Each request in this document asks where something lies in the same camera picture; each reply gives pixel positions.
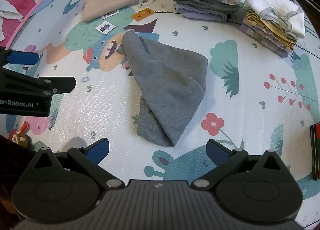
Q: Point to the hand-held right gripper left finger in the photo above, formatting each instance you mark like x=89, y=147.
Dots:
x=97, y=150

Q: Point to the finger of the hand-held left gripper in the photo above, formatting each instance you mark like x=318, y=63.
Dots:
x=23, y=57
x=58, y=84

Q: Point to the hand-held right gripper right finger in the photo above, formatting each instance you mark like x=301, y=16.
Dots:
x=217, y=151

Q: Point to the grey knit garment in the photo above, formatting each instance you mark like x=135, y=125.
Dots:
x=165, y=77

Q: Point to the stack of yellow pastel clothes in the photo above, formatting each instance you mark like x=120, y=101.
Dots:
x=272, y=27

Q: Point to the white crumpled cloth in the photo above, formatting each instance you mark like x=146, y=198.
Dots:
x=10, y=9

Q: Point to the white paper tag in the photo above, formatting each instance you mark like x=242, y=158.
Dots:
x=110, y=15
x=105, y=27

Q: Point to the beige folded garment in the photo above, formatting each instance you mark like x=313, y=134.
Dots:
x=107, y=2

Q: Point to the dark striped cloth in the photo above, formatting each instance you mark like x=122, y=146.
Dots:
x=315, y=152

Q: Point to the orange paper tag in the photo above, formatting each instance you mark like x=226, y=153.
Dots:
x=142, y=14

